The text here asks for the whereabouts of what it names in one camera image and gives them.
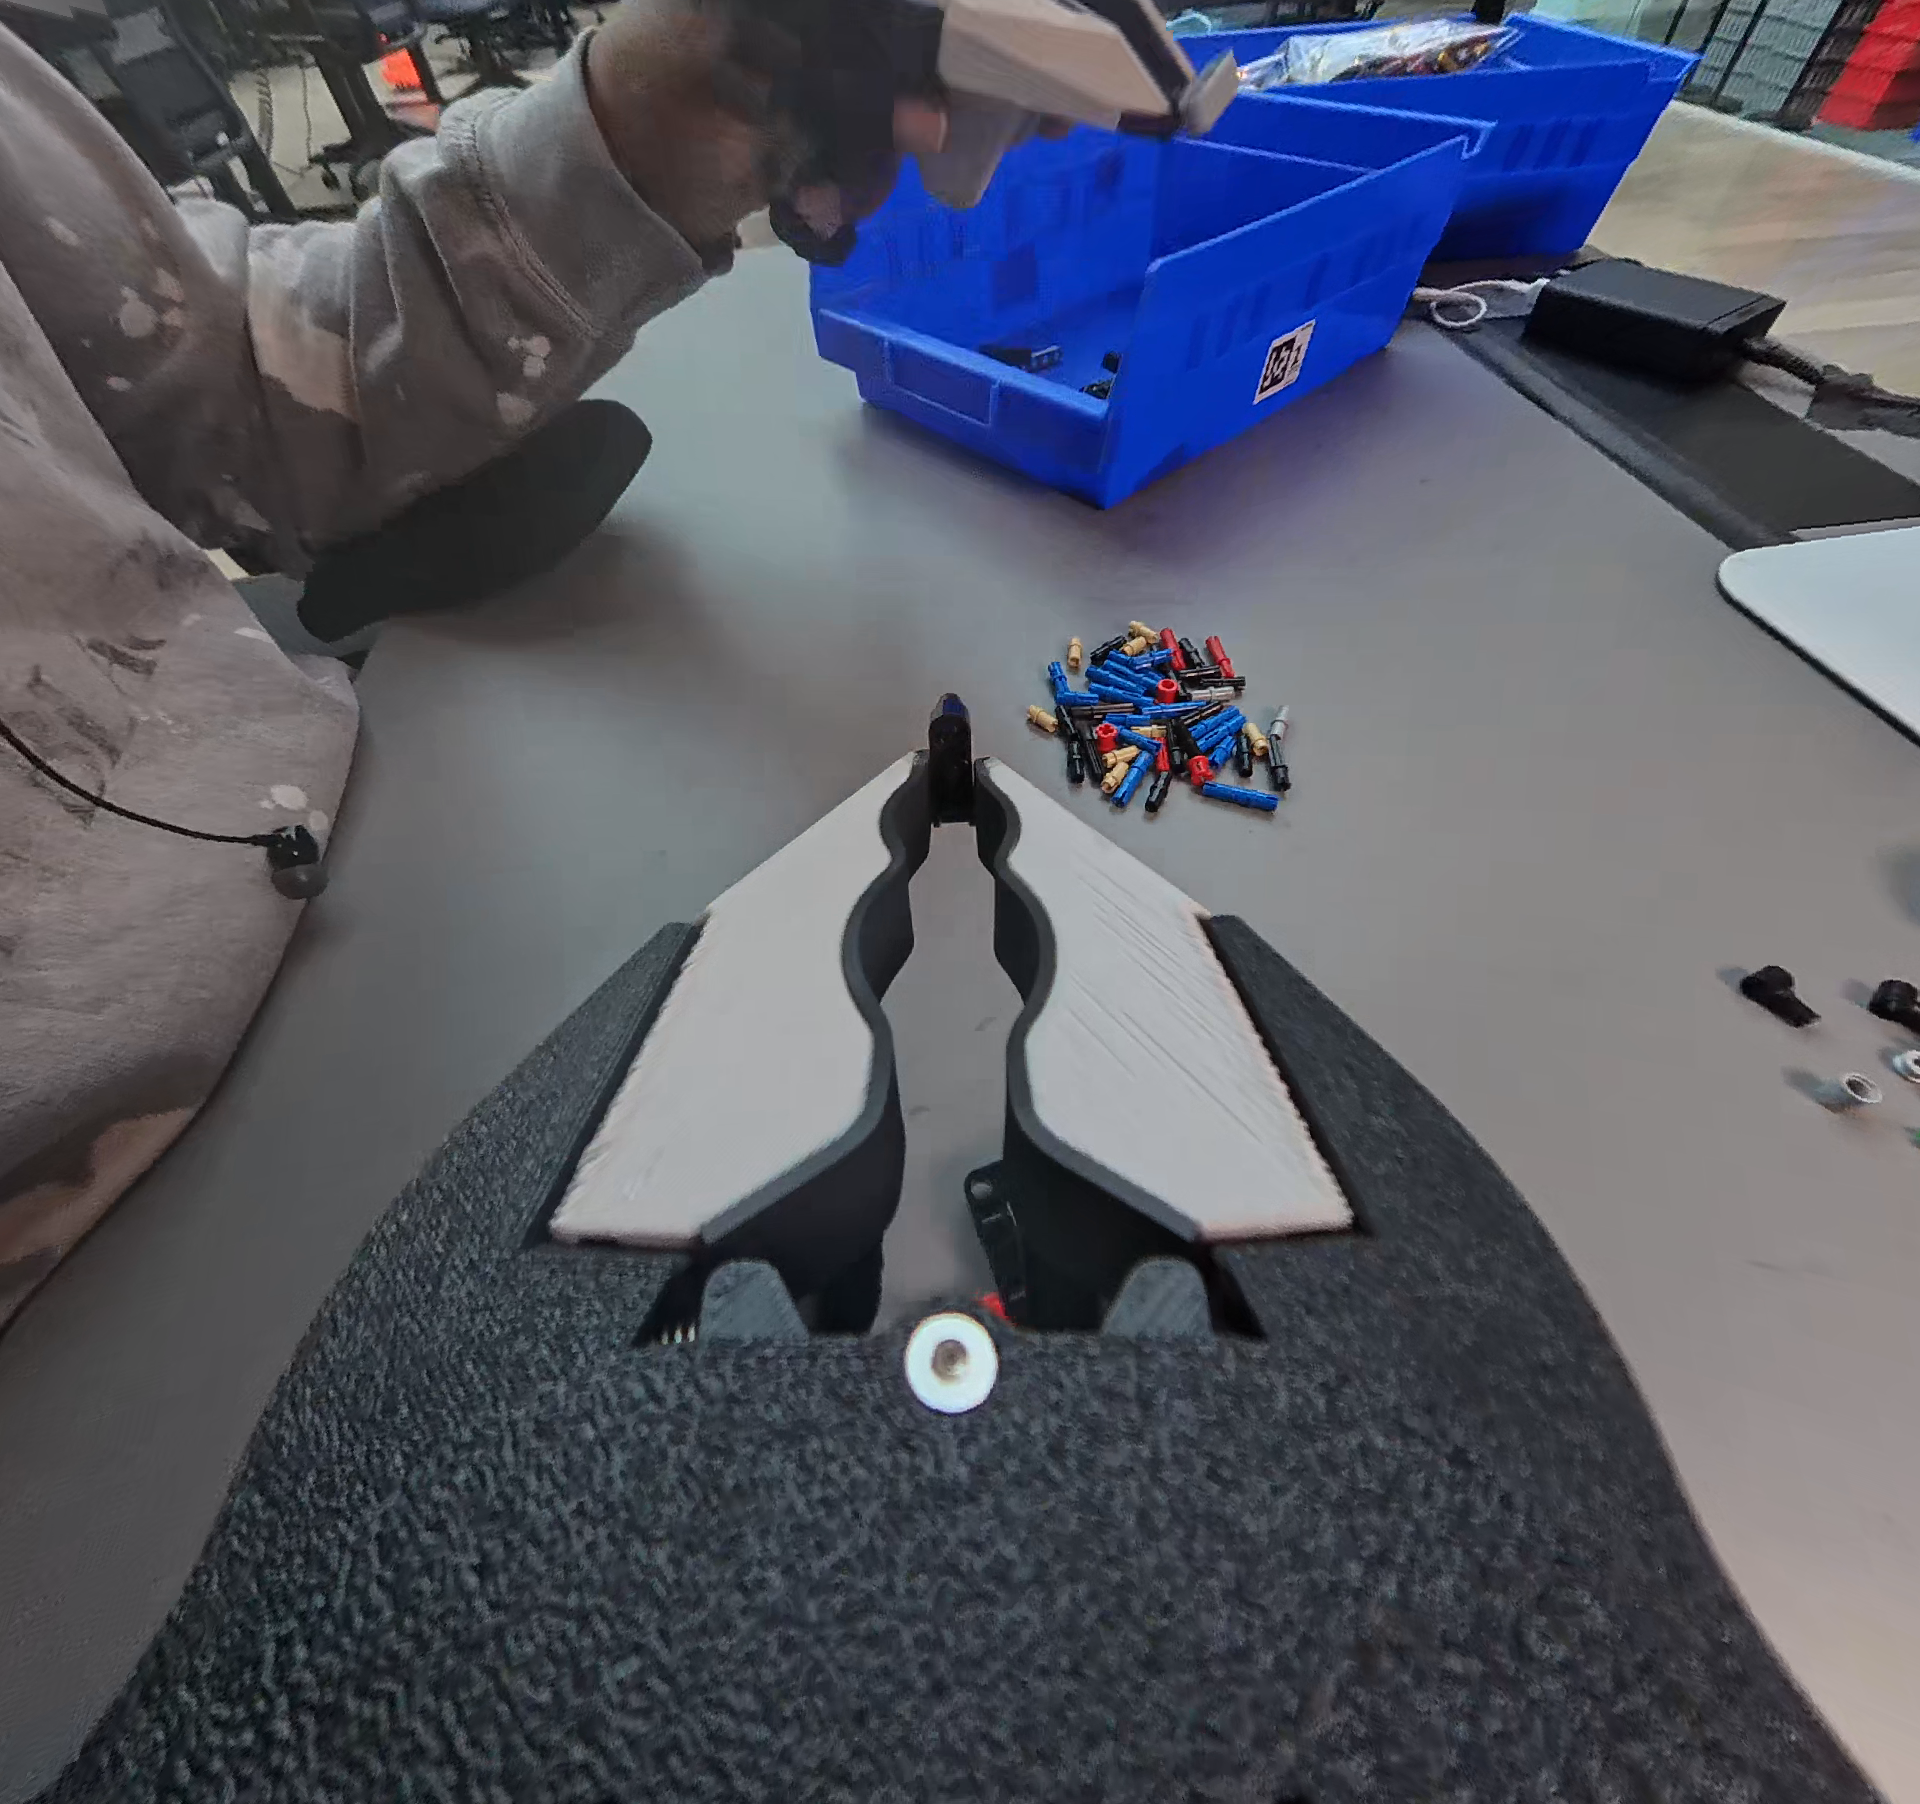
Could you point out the person's left hand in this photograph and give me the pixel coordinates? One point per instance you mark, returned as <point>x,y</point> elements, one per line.
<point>674,109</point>

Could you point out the scattered small toy parts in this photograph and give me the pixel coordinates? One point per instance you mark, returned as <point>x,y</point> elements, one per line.
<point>1780,996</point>

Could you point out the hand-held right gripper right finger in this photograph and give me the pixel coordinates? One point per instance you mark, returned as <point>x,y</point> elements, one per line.
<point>1171,1071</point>

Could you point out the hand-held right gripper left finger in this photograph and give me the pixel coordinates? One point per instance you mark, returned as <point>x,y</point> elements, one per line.
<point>735,1085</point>

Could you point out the black toy beam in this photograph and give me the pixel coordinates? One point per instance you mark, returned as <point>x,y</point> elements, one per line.
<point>1028,354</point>

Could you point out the black toy frame assembly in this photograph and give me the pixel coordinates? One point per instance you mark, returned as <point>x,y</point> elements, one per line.
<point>993,1203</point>

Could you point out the pile of colourful toy pins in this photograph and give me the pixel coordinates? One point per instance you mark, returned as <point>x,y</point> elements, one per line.
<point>1163,724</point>

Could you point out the black power adapter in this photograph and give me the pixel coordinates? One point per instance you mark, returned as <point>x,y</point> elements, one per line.
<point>1651,313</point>

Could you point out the blue plastic bin with label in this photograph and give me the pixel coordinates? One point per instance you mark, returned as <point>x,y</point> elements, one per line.
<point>1201,274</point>

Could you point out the grey desk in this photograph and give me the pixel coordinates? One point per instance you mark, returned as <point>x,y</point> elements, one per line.
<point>721,603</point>

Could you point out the black toy connector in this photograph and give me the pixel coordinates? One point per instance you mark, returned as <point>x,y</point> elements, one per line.
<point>955,760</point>

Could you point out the clear bag of toy parts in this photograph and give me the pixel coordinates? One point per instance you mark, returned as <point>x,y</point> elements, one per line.
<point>1380,51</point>

